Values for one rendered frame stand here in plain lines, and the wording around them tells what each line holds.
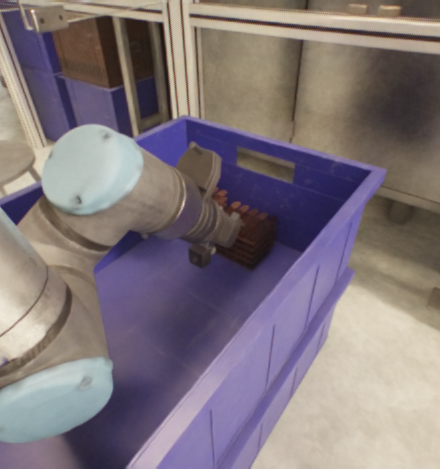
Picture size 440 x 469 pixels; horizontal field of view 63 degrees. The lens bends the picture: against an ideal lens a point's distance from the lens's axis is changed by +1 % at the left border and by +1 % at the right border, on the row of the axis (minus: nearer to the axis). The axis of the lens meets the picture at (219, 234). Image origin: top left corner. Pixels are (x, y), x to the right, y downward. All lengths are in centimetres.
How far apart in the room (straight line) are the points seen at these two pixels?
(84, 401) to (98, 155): 21
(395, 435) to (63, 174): 70
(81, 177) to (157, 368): 31
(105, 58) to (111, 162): 101
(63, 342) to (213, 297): 37
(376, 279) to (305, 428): 45
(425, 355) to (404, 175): 49
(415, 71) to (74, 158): 86
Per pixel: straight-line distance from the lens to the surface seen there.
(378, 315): 96
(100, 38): 133
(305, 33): 77
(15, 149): 120
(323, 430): 77
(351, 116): 112
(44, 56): 163
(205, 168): 49
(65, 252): 39
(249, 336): 32
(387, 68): 107
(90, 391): 31
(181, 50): 96
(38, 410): 31
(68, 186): 36
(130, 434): 52
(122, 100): 140
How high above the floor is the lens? 69
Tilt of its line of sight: 39 degrees down
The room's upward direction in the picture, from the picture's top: 1 degrees counter-clockwise
